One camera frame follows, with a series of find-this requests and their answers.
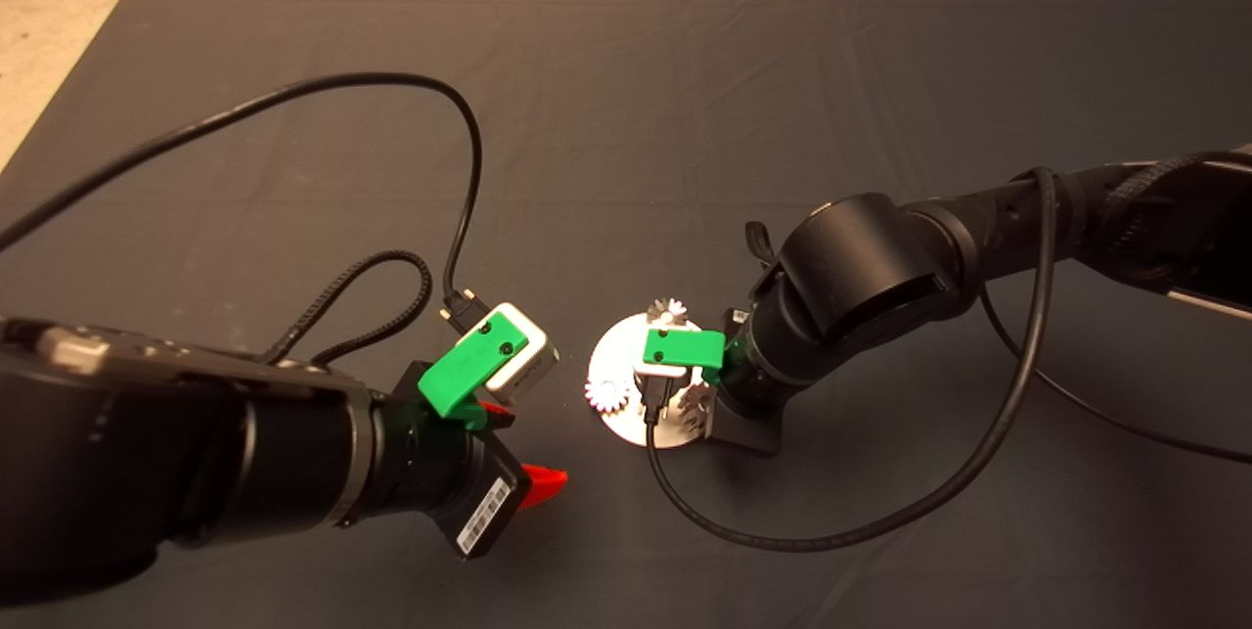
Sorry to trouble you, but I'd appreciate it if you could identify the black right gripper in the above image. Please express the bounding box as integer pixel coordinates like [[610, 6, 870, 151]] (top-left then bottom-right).
[[706, 308, 785, 457]]

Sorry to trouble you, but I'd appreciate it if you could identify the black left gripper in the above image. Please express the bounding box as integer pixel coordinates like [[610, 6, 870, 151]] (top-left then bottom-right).
[[383, 362, 569, 562]]

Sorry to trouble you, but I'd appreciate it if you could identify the white shiny bevel gear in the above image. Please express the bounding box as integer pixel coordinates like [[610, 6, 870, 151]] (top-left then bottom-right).
[[585, 380, 630, 418]]

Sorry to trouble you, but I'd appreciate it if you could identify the round metal carrier plate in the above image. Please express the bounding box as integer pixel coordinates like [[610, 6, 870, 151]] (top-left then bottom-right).
[[587, 312, 720, 449]]

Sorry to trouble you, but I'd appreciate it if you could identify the dark grey table cloth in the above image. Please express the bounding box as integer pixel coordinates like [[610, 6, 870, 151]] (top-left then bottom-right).
[[0, 0, 1252, 629]]

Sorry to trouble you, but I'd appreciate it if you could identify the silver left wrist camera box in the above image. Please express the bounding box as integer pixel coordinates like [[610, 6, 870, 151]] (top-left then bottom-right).
[[460, 302, 560, 405]]

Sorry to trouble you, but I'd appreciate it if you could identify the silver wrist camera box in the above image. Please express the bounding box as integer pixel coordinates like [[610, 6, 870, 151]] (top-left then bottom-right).
[[460, 302, 560, 405], [634, 321, 700, 382]]

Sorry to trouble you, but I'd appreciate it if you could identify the green right camera mount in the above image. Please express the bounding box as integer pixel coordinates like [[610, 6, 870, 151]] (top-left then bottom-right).
[[643, 328, 727, 385]]

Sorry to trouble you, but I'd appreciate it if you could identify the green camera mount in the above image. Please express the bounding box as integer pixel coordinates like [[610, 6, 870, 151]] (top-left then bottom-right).
[[643, 328, 727, 385], [418, 310, 530, 429]]

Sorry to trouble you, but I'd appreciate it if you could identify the green left camera mount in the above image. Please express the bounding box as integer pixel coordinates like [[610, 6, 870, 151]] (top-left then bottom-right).
[[418, 310, 530, 429]]

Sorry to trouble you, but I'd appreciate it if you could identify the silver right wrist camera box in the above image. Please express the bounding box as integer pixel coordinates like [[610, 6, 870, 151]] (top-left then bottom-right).
[[634, 321, 700, 382]]

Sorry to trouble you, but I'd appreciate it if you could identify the black right camera cable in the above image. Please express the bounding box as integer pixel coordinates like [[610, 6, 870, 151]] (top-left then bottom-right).
[[641, 167, 1252, 552]]

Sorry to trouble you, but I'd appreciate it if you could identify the black camera cable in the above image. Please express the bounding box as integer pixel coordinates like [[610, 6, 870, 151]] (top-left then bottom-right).
[[641, 167, 1252, 552], [0, 72, 484, 334]]

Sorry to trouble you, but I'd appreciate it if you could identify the braided black right cable loop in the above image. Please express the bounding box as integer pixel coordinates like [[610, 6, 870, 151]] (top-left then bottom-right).
[[745, 221, 780, 270]]

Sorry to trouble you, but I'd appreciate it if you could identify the braided black cable loop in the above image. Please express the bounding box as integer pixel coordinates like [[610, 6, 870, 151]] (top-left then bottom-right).
[[745, 221, 780, 270], [262, 250, 433, 366]]

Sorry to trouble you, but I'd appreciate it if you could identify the braided black left cable loop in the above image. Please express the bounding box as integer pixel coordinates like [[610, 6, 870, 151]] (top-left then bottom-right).
[[262, 250, 433, 366]]

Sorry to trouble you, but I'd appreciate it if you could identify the black left camera cable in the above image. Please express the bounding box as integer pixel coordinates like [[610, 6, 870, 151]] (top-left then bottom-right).
[[0, 72, 484, 334]]

